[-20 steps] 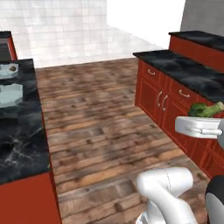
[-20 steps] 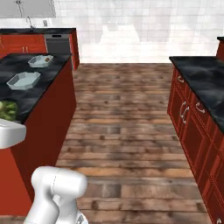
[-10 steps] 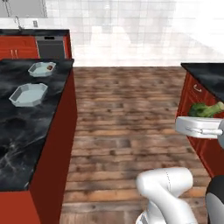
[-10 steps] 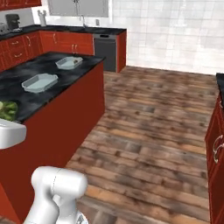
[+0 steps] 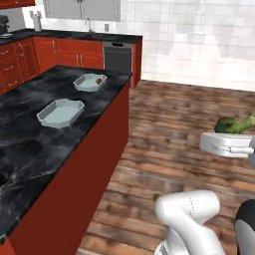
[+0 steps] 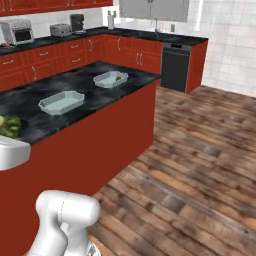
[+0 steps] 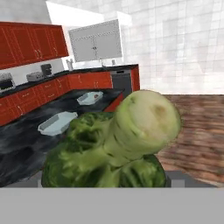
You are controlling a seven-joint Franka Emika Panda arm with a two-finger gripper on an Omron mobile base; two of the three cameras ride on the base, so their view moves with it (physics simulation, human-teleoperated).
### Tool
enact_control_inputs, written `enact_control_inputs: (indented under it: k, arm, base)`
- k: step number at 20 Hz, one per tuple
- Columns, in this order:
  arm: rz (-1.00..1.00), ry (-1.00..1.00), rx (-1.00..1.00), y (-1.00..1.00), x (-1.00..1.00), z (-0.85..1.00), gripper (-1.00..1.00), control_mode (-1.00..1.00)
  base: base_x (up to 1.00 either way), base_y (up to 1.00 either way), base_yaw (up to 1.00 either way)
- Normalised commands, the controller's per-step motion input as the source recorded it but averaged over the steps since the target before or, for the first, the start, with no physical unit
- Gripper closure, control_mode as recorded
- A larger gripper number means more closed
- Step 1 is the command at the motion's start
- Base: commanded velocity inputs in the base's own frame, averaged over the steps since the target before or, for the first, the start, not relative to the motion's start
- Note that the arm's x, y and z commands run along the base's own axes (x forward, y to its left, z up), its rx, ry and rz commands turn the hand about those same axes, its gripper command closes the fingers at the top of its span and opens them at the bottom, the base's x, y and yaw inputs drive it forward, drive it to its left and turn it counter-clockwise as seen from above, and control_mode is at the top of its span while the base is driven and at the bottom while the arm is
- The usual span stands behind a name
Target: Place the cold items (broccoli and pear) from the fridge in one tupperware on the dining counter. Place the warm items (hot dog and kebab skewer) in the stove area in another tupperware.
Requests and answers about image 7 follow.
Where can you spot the grey dishwasher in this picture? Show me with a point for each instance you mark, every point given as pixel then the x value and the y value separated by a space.
pixel 121 81

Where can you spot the grey double-door wall cabinet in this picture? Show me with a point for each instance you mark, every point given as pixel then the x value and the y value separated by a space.
pixel 96 40

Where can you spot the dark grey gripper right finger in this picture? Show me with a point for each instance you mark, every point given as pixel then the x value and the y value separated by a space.
pixel 186 180

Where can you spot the silver toaster oven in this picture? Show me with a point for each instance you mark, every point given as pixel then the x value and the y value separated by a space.
pixel 5 83

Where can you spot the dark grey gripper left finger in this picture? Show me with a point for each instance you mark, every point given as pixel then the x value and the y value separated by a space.
pixel 32 181

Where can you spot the small grey soap dispenser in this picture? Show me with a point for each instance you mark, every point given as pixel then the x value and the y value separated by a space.
pixel 113 62

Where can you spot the black coffee machine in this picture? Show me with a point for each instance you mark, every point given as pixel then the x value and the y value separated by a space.
pixel 46 70

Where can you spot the red base cupboards with drawers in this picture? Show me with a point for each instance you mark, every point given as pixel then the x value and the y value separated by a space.
pixel 32 97

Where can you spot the pale blue tupperware container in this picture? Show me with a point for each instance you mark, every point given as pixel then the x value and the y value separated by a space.
pixel 55 124
pixel 87 98

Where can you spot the small red food piece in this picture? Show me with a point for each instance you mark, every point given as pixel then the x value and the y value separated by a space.
pixel 96 95

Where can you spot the red wall cupboards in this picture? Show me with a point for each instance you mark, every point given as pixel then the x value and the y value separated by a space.
pixel 29 43

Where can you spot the green broccoli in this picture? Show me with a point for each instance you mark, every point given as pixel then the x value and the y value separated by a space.
pixel 137 128

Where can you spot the silver toaster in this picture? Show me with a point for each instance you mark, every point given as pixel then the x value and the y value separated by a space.
pixel 35 76

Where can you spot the grey utensil pot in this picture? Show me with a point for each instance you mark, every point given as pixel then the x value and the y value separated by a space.
pixel 69 64

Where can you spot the silver sink tap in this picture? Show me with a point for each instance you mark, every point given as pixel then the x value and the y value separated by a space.
pixel 103 63

